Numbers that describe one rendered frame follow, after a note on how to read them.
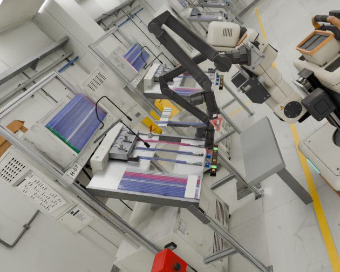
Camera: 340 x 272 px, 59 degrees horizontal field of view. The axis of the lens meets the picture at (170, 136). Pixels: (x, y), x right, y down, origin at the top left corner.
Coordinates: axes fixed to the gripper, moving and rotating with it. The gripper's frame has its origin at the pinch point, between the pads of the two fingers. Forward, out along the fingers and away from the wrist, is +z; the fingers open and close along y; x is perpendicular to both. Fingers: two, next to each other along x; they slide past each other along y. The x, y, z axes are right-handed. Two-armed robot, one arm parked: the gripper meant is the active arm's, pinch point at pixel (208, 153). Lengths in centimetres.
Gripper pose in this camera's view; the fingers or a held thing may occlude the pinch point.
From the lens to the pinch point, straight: 221.2
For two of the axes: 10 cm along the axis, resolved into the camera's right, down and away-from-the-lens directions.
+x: 9.8, 1.1, -1.5
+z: -0.2, 8.4, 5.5
